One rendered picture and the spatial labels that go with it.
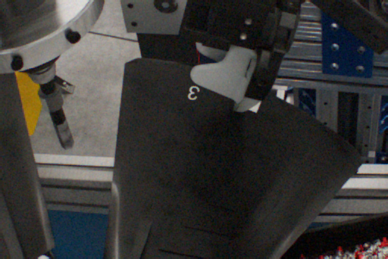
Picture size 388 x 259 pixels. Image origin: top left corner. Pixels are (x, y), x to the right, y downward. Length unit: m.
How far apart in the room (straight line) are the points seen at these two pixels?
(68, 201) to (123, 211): 0.48
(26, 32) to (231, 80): 0.35
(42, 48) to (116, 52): 2.14
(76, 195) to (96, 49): 1.44
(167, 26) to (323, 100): 0.50
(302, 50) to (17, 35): 0.99
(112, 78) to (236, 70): 1.75
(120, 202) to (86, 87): 1.76
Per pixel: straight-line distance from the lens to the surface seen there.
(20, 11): 0.29
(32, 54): 0.28
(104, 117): 2.24
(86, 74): 2.38
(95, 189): 1.02
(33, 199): 0.44
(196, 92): 0.67
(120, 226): 0.58
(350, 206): 0.99
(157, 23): 1.08
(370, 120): 1.53
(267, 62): 0.56
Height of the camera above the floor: 1.64
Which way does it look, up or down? 49 degrees down
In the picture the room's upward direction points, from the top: 10 degrees counter-clockwise
